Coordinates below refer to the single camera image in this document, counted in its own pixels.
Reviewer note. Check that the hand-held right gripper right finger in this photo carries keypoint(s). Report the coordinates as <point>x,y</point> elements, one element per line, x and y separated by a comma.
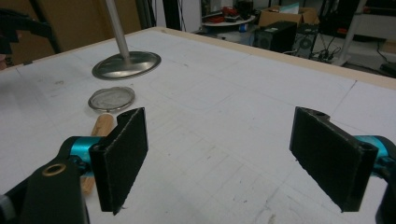
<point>330,161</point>

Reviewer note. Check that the open cardboard box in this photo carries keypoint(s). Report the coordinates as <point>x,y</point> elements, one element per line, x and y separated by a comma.
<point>280,15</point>

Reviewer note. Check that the large brown cardboard box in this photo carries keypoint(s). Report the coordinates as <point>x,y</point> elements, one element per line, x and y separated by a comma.
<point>77,25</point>

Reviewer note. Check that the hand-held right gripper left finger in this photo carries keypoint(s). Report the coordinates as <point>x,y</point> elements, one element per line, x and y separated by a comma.
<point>120,161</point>

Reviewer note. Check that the metal stand with round base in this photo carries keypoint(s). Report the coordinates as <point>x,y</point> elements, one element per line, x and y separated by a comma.
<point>130,63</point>

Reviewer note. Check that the black computer tower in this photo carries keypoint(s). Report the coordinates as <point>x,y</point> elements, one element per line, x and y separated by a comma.
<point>275,37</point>

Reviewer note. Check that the red tool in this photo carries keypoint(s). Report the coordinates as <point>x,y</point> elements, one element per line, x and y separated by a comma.
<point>229,12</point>

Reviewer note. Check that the grey computer case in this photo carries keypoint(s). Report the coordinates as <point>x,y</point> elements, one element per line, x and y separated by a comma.
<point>306,42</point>

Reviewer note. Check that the round white table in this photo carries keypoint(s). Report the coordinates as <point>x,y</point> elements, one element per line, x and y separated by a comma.
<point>229,22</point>

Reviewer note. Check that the black upright column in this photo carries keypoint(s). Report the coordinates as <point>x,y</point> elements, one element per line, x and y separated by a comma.
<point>171,14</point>

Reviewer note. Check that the white desk frame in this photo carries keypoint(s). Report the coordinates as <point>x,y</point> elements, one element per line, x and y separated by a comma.
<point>350,34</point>

